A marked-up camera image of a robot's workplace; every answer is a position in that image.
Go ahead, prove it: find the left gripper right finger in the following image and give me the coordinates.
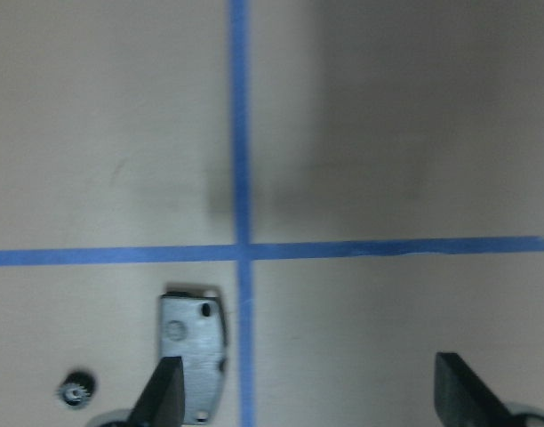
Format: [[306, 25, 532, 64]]
[[434, 352, 544, 426]]

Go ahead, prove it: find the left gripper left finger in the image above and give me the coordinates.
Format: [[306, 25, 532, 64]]
[[87, 357, 185, 427]]

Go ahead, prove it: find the black bearing gear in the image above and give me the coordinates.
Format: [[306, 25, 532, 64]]
[[56, 370, 97, 410]]

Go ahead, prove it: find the black brake pad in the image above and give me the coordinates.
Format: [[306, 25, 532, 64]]
[[158, 285, 228, 426]]

